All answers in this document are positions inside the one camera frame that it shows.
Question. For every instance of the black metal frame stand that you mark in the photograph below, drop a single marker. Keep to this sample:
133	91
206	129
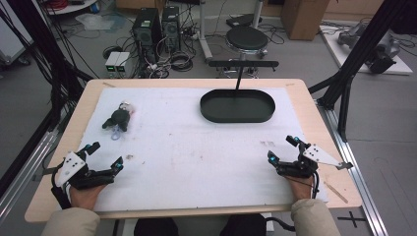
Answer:
42	55
355	62

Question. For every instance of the black bar stand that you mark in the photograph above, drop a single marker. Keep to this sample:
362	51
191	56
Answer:
242	64

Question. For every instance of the white floor board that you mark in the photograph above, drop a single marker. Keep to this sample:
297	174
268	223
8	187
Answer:
364	49

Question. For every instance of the black computer tower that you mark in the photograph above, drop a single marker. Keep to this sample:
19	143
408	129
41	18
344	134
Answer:
147	32
171	28

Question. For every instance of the person's legs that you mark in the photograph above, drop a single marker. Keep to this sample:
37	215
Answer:
200	226

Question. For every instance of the white power supply box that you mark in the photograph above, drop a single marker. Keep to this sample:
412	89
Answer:
121	63
112	62

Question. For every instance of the black oval tray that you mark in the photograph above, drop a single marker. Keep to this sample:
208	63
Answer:
237	106

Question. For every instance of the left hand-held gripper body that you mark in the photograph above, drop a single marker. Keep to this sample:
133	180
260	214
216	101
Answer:
80	172

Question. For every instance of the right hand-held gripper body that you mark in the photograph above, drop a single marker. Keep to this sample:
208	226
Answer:
308	161

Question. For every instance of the small black plush toy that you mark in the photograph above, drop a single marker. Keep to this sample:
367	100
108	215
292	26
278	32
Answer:
118	118

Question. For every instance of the cardboard box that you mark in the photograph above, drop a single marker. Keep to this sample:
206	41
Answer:
303	18

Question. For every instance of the wooden table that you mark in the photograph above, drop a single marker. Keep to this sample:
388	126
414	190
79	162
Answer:
327	118

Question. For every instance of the black round stool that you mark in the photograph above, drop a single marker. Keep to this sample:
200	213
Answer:
247	38

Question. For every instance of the white foam mat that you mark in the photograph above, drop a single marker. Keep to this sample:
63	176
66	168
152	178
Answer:
193	147

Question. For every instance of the person's right hand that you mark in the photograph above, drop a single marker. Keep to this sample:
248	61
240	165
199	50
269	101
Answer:
301	188

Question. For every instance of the person's left hand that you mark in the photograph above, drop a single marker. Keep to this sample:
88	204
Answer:
86	196

